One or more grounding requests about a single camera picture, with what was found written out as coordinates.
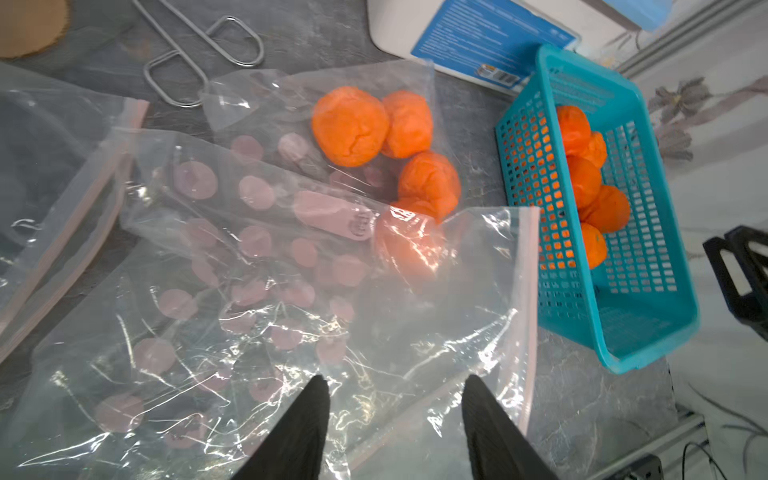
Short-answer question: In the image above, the teal plastic basket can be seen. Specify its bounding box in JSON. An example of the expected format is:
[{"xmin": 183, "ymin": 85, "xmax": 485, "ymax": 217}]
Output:
[{"xmin": 495, "ymin": 45, "xmax": 699, "ymax": 374}]

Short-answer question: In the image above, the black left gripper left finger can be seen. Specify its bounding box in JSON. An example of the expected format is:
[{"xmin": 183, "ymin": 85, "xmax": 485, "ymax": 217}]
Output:
[{"xmin": 233, "ymin": 375, "xmax": 330, "ymax": 480}]

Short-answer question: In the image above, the thin metal wire piece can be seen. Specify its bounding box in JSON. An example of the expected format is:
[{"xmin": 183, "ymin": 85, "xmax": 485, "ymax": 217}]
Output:
[{"xmin": 130, "ymin": 0, "xmax": 266, "ymax": 110}]

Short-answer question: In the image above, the blue lidded storage box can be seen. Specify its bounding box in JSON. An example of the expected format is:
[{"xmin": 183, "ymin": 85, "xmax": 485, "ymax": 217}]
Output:
[{"xmin": 366, "ymin": 0, "xmax": 673, "ymax": 92}]

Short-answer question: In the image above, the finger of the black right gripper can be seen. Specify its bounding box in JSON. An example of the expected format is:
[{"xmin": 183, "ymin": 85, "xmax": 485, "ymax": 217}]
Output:
[{"xmin": 703, "ymin": 226, "xmax": 767, "ymax": 341}]

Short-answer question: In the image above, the round cork coaster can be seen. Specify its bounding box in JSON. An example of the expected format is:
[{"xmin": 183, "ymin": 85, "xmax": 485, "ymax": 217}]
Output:
[{"xmin": 1, "ymin": 0, "xmax": 71, "ymax": 60}]

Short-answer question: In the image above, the clear zip-top bag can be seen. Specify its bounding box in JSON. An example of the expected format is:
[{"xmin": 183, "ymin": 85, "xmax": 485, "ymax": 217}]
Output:
[
  {"xmin": 1, "ymin": 64, "xmax": 149, "ymax": 358},
  {"xmin": 1, "ymin": 60, "xmax": 538, "ymax": 479}
]

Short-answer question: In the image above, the aluminium mounting rail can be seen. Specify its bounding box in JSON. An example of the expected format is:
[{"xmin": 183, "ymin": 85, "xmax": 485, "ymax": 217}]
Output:
[{"xmin": 589, "ymin": 411, "xmax": 715, "ymax": 479}]

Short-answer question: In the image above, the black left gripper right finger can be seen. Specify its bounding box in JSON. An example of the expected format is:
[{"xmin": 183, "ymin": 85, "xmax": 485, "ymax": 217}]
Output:
[{"xmin": 461, "ymin": 375, "xmax": 557, "ymax": 480}]

